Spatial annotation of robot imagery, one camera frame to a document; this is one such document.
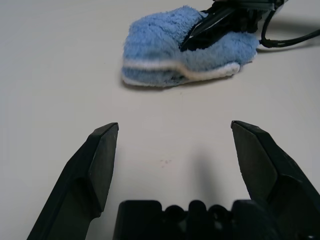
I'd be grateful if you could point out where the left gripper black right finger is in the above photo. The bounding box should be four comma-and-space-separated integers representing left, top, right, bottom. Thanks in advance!
231, 120, 320, 240

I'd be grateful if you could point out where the blue terry rag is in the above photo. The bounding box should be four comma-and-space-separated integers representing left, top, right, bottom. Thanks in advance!
121, 5, 258, 88

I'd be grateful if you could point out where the black right camera cable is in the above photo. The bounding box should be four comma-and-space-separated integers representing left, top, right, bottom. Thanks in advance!
258, 7, 320, 49

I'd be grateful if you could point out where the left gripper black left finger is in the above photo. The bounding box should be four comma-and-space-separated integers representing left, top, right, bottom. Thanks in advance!
26, 122, 120, 240

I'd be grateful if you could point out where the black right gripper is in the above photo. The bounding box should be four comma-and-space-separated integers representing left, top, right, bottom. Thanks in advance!
179, 0, 276, 50

